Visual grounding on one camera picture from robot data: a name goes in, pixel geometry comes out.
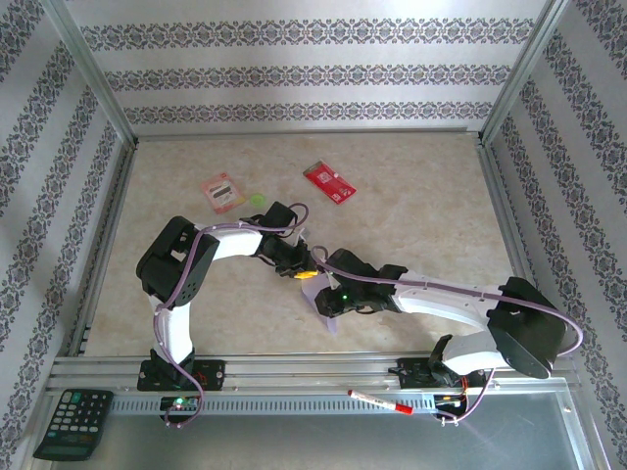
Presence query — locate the aluminium side rail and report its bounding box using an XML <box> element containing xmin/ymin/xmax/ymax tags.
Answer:
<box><xmin>477</xmin><ymin>139</ymin><xmax>559</xmax><ymax>353</ymax></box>
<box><xmin>66</xmin><ymin>141</ymin><xmax>141</xmax><ymax>358</ymax></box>

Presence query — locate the grey slotted cable duct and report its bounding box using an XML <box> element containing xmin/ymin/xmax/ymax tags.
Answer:
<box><xmin>110</xmin><ymin>394</ymin><xmax>440</xmax><ymax>416</ymax></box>

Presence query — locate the controller board with coloured wires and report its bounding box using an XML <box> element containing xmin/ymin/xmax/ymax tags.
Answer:
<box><xmin>433</xmin><ymin>393</ymin><xmax>472</xmax><ymax>410</ymax></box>

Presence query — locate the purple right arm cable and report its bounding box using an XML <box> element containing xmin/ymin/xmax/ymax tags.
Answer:
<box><xmin>311</xmin><ymin>246</ymin><xmax>585</xmax><ymax>427</ymax></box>

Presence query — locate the controller board with green light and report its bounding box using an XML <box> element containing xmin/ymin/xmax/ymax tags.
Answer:
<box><xmin>160</xmin><ymin>395</ymin><xmax>202</xmax><ymax>412</ymax></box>

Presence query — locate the white marker with red cap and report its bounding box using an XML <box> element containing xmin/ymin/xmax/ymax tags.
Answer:
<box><xmin>347</xmin><ymin>389</ymin><xmax>414</xmax><ymax>416</ymax></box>

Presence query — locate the aluminium frame post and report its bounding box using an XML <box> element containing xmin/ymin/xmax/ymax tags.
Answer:
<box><xmin>477</xmin><ymin>0</ymin><xmax>574</xmax><ymax>148</ymax></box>
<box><xmin>41</xmin><ymin>0</ymin><xmax>139</xmax><ymax>148</ymax></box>

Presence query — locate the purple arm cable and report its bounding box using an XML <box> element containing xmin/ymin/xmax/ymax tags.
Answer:
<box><xmin>154</xmin><ymin>203</ymin><xmax>310</xmax><ymax>432</ymax></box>
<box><xmin>311</xmin><ymin>246</ymin><xmax>585</xmax><ymax>427</ymax></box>

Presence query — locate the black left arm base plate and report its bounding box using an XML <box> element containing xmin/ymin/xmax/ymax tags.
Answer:
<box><xmin>136</xmin><ymin>358</ymin><xmax>227</xmax><ymax>393</ymax></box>

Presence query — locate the lilac paper sheet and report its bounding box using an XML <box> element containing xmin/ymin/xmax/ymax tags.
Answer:
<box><xmin>299</xmin><ymin>273</ymin><xmax>344</xmax><ymax>337</ymax></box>

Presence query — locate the aluminium mounting rail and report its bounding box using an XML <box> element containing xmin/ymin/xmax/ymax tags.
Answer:
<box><xmin>46</xmin><ymin>352</ymin><xmax>582</xmax><ymax>393</ymax></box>

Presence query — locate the black calculator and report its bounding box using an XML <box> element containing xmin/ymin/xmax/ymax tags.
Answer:
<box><xmin>32</xmin><ymin>389</ymin><xmax>115</xmax><ymax>461</ymax></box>

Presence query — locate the pink blister card package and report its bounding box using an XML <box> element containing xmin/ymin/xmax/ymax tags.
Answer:
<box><xmin>200</xmin><ymin>171</ymin><xmax>246</xmax><ymax>215</ymax></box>

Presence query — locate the red card package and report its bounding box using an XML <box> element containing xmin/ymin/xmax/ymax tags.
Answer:
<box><xmin>302</xmin><ymin>160</ymin><xmax>358</xmax><ymax>206</ymax></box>

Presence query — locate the aluminium back rail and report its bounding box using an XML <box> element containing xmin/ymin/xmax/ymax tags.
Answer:
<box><xmin>131</xmin><ymin>127</ymin><xmax>484</xmax><ymax>143</ymax></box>

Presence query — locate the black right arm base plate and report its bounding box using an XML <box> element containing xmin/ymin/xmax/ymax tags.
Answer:
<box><xmin>386</xmin><ymin>356</ymin><xmax>489</xmax><ymax>392</ymax></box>

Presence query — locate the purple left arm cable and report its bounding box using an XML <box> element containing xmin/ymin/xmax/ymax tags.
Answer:
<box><xmin>154</xmin><ymin>203</ymin><xmax>310</xmax><ymax>432</ymax></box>

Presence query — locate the grey metal sheet panel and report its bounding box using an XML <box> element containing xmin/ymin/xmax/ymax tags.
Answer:
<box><xmin>28</xmin><ymin>389</ymin><xmax>603</xmax><ymax>470</ymax></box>

